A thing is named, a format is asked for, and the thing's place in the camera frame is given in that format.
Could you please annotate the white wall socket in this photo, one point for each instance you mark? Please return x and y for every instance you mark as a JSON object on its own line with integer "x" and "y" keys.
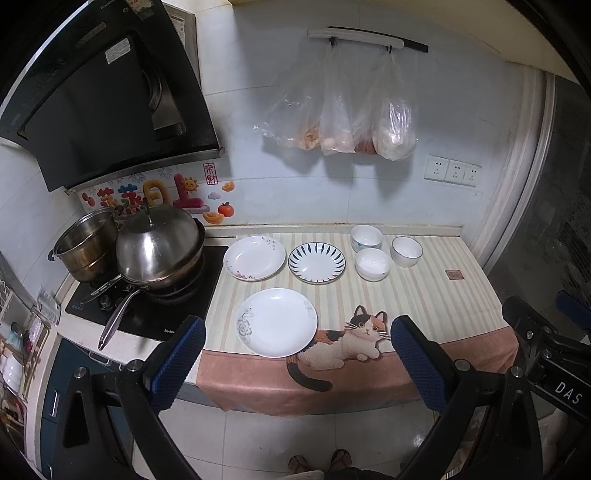
{"x": 471, "y": 176}
{"x": 436, "y": 168}
{"x": 455, "y": 172}

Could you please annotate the colourful wall sticker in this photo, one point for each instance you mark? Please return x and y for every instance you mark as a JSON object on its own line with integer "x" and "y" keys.
{"x": 201, "y": 189}

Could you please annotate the white bowl blue dots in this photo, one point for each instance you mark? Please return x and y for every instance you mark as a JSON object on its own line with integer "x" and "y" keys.
{"x": 365, "y": 237}

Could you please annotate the striped cat table cloth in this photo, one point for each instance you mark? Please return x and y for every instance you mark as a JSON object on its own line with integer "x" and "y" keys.
{"x": 351, "y": 361}

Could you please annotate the clear plastic bag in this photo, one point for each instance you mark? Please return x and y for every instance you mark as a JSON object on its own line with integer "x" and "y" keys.
{"x": 336, "y": 131}
{"x": 292, "y": 118}

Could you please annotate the wall hook rail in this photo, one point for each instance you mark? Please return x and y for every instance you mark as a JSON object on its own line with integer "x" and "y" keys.
{"x": 367, "y": 37}

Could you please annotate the blue cabinet front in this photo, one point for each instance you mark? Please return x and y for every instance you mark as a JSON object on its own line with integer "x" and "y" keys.
{"x": 69, "y": 356}

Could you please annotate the person foot sandal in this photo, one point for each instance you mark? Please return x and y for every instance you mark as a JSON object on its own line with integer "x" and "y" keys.
{"x": 341, "y": 459}
{"x": 297, "y": 464}

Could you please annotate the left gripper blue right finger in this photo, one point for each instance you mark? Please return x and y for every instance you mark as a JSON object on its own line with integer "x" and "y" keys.
{"x": 424, "y": 360}

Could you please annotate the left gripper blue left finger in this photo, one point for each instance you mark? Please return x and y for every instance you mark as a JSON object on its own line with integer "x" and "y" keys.
{"x": 171, "y": 362}

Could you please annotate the middle white wall socket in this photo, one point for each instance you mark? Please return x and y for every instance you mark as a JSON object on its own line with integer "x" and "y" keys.
{"x": 455, "y": 172}

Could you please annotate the person left foot sandal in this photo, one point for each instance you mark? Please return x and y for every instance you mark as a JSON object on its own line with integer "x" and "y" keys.
{"x": 297, "y": 464}

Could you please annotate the person right foot sandal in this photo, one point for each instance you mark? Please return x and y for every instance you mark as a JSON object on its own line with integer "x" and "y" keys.
{"x": 341, "y": 459}

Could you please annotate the right plastic bag white contents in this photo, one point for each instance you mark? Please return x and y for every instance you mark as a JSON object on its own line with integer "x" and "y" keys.
{"x": 393, "y": 112}

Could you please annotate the left clear plastic bag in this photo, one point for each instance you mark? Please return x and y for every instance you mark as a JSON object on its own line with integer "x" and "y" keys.
{"x": 292, "y": 118}

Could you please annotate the plain white bowl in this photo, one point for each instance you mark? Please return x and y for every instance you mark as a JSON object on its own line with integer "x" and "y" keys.
{"x": 373, "y": 264}

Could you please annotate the left white wall socket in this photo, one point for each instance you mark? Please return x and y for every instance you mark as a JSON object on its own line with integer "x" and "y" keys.
{"x": 436, "y": 168}

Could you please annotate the white plate pink flowers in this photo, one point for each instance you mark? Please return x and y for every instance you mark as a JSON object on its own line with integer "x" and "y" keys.
{"x": 254, "y": 258}

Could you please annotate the black range hood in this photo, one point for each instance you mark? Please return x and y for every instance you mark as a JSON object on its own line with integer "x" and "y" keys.
{"x": 98, "y": 89}

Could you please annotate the black induction cooktop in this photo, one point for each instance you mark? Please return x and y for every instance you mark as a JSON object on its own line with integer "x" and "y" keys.
{"x": 150, "y": 315}

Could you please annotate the brown cloth label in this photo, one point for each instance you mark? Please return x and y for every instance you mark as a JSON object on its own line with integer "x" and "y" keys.
{"x": 454, "y": 274}

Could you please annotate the right white wall socket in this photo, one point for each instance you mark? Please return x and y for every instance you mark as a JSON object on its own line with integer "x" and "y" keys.
{"x": 471, "y": 176}

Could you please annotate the red contents plastic bag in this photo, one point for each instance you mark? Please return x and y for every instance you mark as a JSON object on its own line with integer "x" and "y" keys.
{"x": 362, "y": 127}

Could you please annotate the steel wok with lid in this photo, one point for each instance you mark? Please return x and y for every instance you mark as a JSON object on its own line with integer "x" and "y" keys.
{"x": 155, "y": 249}

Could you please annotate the blue striped white plate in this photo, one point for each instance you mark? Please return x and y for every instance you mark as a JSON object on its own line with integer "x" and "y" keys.
{"x": 317, "y": 263}

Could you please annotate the white bowl dark rim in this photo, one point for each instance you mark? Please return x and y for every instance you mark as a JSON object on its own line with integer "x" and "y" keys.
{"x": 406, "y": 251}

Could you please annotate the middle clear plastic bag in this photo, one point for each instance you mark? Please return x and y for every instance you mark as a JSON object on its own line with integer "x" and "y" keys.
{"x": 336, "y": 131}

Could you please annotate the white plate grey flower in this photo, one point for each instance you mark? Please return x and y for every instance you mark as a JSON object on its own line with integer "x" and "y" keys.
{"x": 276, "y": 323}

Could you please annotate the steel stock pot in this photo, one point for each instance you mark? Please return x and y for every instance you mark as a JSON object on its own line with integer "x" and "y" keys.
{"x": 87, "y": 247}

